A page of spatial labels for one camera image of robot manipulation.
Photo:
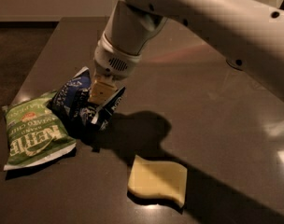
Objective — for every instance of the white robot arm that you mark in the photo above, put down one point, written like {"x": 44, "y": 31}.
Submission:
{"x": 249, "y": 34}

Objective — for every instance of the blue chip bag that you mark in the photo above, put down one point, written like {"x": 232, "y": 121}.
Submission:
{"x": 72, "y": 106}

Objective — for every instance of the yellow sponge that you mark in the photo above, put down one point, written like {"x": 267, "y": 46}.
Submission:
{"x": 164, "y": 180}

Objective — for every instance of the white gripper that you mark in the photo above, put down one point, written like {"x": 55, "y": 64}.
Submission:
{"x": 114, "y": 63}

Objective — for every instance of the green jalapeno chip bag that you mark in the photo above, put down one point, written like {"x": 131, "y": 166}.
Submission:
{"x": 35, "y": 135}

